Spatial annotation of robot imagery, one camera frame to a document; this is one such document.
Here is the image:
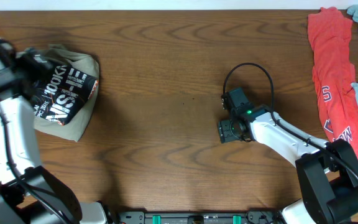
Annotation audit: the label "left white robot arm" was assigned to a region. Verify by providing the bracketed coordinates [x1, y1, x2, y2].
[0, 39, 111, 223]

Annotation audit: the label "black orange patterned jersey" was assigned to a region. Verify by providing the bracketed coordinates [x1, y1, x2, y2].
[26, 46, 99, 126]

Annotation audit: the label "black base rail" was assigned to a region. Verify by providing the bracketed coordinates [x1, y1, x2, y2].
[107, 210, 286, 224]

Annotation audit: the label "red t-shirt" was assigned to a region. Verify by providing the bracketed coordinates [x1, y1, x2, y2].
[308, 7, 358, 158]

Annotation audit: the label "folded khaki pants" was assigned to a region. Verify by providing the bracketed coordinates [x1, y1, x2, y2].
[34, 44, 100, 142]

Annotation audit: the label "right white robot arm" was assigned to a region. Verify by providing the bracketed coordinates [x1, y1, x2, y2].
[218, 102, 358, 223]

